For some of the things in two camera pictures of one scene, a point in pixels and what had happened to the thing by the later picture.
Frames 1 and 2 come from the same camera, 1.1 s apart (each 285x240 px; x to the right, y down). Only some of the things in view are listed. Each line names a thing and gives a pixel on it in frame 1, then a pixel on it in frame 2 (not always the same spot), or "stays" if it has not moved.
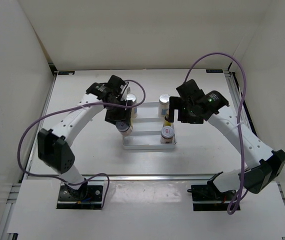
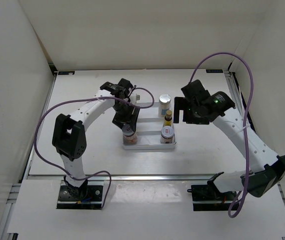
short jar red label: x=167 y=134 stays
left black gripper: x=119 y=116 -> x=126 y=119
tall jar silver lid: x=163 y=105 stays
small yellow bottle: x=167 y=122 stays
